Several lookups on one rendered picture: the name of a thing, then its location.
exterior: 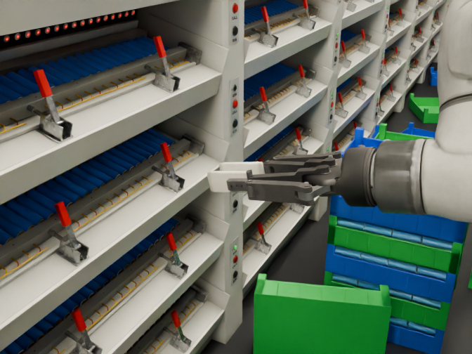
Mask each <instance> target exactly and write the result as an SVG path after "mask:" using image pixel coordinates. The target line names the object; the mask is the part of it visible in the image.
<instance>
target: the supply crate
mask: <svg viewBox="0 0 472 354"><path fill-rule="evenodd" d="M364 130H365V129H364V128H360V127H357V128H356V129H355V136H354V139H353V140H352V142H351V143H350V144H349V145H348V147H347V148H346V149H345V150H344V151H339V152H341V155H342V159H343V155H344V153H345V152H346V150H347V149H349V148H357V147H358V145H365V147H375V148H378V146H379V144H380V143H381V142H383V141H384V140H379V139H375V138H366V137H364ZM337 151H338V150H337Z"/></svg>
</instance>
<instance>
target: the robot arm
mask: <svg viewBox="0 0 472 354"><path fill-rule="evenodd" d="M438 97H439V117H438V125H437V128H436V131H435V137H434V138H433V139H422V138H420V139H416V140H385V141H383V142H381V143H380V144H379V146H378V148H375V147H351V148H349V149H347V150H346V152H345V153H344V155H343V159H342V155H341V152H339V151H336V152H329V153H324V154H312V155H287V156H275V157H273V161H270V160H268V161H265V162H264V163H263V162H221V163H220V164H219V168H220V171H209V172H207V177H208V180H209V187H210V190H211V192H247V194H248V198H249V200H257V201H267V202H286V203H297V204H301V205H304V206H307V207H310V206H313V205H314V204H315V202H314V198H315V197H317V196H320V197H329V196H334V195H340V196H342V197H343V198H344V200H345V202H346V204H347V205H349V206H351V207H375V206H376V205H377V206H378V208H379V209H380V210H381V211H382V212H383V213H387V214H416V215H424V214H427V215H434V216H441V217H444V218H448V219H450V220H453V221H461V222H467V223H472V0H452V2H451V4H450V6H449V8H448V9H447V12H446V15H445V19H444V21H443V24H442V29H441V33H440V43H439V50H438Z"/></svg>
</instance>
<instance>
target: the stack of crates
mask: <svg viewBox="0 0 472 354"><path fill-rule="evenodd" d="M386 129H387V124H385V123H380V125H379V132H378V134H377V135H376V137H375V139H379V140H385V139H388V140H416V139H420V138H422V139H433V138H429V137H423V136H415V135H409V134H404V133H396V132H390V131H386ZM468 224H469V223H467V225H466V232H465V235H464V241H463V245H462V249H461V256H460V259H459V265H458V269H457V276H456V280H455V283H454V290H455V288H456V285H457V278H458V274H459V268H460V265H461V258H462V254H463V250H464V245H465V241H466V234H467V230H468Z"/></svg>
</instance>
